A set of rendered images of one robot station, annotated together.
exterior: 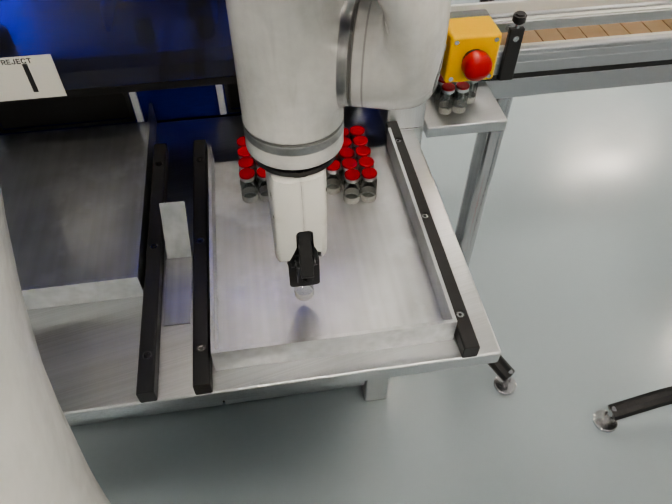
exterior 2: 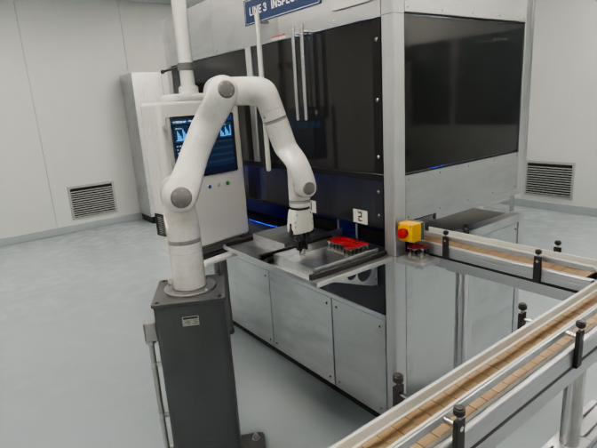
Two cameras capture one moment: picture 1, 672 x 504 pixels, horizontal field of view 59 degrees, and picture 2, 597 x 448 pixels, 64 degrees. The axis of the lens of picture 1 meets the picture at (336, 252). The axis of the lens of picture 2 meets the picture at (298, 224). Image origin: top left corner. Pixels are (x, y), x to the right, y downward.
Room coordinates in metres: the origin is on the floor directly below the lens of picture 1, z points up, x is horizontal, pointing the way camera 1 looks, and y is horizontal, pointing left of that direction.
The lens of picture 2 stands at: (-0.45, -1.57, 1.51)
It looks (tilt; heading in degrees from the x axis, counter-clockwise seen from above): 14 degrees down; 62
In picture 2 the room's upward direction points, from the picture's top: 4 degrees counter-clockwise
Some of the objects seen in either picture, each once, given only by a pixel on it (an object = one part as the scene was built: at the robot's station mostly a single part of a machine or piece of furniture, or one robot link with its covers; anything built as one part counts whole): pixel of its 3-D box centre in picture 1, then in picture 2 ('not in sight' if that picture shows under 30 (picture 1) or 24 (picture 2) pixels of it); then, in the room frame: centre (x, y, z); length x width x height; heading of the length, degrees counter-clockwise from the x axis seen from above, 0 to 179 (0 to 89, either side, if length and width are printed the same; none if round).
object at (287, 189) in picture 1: (297, 185); (300, 219); (0.41, 0.04, 1.07); 0.10 x 0.08 x 0.11; 9
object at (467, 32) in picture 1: (466, 46); (410, 230); (0.77, -0.19, 1.00); 0.08 x 0.07 x 0.07; 9
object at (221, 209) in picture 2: not in sight; (197, 170); (0.27, 0.91, 1.19); 0.50 x 0.19 x 0.78; 19
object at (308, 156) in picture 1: (293, 128); (300, 203); (0.41, 0.04, 1.13); 0.09 x 0.08 x 0.03; 9
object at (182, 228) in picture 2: not in sight; (179, 207); (-0.04, 0.14, 1.16); 0.19 x 0.12 x 0.24; 80
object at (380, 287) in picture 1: (316, 231); (325, 254); (0.51, 0.02, 0.90); 0.34 x 0.26 x 0.04; 9
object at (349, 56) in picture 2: not in sight; (345, 100); (0.71, 0.14, 1.51); 0.43 x 0.01 x 0.59; 99
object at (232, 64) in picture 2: not in sight; (228, 107); (0.56, 1.12, 1.51); 0.49 x 0.01 x 0.59; 99
